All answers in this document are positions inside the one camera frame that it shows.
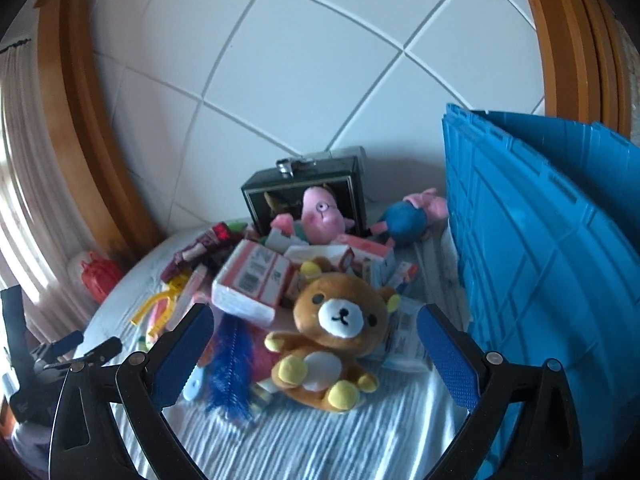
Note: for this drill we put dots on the pink tissue pack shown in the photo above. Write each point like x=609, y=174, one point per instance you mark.
x=250, y=275

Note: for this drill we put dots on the blue feather brush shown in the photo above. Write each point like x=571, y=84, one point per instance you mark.
x=232, y=365

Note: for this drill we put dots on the beige curtain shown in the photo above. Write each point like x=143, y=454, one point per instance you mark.
x=25, y=185

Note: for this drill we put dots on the orange wooden frame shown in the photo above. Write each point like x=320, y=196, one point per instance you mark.
x=85, y=135
x=570, y=35

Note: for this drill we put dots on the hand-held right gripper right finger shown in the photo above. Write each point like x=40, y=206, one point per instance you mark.
x=450, y=360

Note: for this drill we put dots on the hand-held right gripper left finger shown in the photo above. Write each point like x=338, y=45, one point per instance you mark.
x=182, y=360

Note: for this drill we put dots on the blue plastic crate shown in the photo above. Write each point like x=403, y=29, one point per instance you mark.
x=540, y=240

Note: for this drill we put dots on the dark red pouch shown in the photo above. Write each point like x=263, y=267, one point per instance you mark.
x=200, y=250

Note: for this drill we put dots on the pink plush toy with eye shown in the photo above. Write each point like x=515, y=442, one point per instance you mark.
x=325, y=215

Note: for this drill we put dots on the brown teddy bear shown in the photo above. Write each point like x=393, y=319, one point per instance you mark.
x=340, y=310

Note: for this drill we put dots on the black framed gift box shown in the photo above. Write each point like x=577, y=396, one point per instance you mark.
x=350, y=185

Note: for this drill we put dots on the striped cloth-covered desktop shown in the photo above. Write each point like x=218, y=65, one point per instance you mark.
x=350, y=440

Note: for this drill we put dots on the red toy handbag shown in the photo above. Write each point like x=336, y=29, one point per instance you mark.
x=102, y=275

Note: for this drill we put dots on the blue and pink plush toy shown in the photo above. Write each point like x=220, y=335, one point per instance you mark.
x=405, y=222

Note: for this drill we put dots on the white and pink box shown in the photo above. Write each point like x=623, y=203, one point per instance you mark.
x=372, y=257

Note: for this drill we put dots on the clear plastic packet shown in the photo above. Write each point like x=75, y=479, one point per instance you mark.
x=407, y=335

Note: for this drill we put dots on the yellow plastic toy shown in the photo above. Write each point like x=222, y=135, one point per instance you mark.
x=160, y=305

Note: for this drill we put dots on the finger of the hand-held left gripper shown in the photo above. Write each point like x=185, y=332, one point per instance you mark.
x=65, y=343
x=102, y=349

